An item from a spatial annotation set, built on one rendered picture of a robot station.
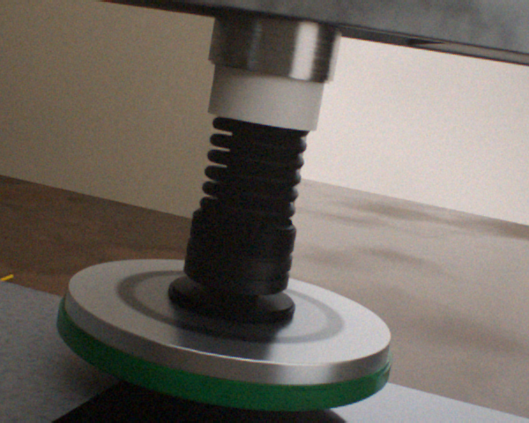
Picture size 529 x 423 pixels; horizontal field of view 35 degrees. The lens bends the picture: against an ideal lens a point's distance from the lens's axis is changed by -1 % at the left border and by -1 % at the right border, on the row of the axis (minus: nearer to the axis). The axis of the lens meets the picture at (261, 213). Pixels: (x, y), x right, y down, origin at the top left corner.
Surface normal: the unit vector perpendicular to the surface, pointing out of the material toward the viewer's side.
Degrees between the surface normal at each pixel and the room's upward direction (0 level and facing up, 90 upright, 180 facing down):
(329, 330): 0
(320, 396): 90
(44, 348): 0
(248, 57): 90
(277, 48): 90
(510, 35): 90
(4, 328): 0
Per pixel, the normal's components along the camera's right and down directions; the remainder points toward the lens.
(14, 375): 0.17, -0.97
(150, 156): -0.30, 0.11
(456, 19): 0.12, 0.18
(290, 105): 0.40, 0.22
